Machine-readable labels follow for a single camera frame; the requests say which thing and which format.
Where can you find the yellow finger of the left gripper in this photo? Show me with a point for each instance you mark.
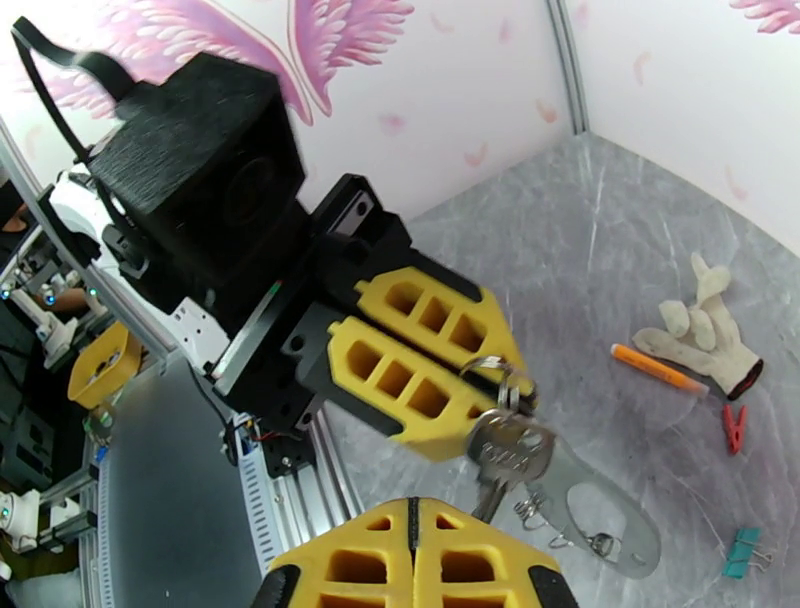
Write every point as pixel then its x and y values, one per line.
pixel 437 437
pixel 494 325

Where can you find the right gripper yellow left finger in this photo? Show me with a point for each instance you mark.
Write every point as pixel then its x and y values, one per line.
pixel 387 544

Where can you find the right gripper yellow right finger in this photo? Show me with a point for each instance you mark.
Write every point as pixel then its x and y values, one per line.
pixel 437 544

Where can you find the metal keyring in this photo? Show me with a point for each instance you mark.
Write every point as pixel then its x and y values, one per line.
pixel 507 394

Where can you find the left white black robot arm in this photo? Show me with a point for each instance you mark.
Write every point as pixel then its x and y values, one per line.
pixel 69 209

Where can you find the orange pen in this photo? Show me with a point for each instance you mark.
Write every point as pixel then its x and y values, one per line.
pixel 656 369

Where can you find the white knit glove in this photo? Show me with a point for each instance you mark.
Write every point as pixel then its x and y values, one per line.
pixel 706 350

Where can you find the yellow plastic bin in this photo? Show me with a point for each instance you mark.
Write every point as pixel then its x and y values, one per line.
pixel 103 365

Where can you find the red clothespin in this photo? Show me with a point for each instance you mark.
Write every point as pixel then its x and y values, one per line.
pixel 735 431

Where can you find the teal binder clip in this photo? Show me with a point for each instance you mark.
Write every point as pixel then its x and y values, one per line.
pixel 744 553

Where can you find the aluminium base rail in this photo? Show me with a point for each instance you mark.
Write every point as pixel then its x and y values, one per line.
pixel 312 500

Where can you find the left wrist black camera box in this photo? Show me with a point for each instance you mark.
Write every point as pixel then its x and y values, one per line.
pixel 200 162

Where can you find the aluminium corner post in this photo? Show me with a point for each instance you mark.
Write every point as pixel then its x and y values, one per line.
pixel 569 69

